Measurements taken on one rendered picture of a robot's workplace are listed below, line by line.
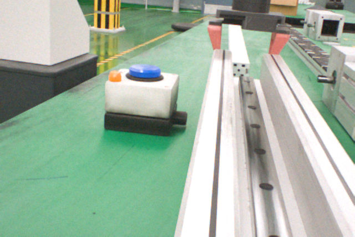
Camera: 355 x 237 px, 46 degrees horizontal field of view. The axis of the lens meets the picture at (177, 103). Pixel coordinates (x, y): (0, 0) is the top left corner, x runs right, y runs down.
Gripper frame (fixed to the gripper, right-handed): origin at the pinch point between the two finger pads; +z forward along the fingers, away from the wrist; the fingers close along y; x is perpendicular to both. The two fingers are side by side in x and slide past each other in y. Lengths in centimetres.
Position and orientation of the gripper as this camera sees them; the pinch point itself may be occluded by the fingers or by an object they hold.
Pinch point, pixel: (242, 68)
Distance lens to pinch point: 68.3
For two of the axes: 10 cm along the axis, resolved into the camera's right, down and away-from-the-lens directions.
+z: -0.9, 9.5, 3.0
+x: 1.3, -2.9, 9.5
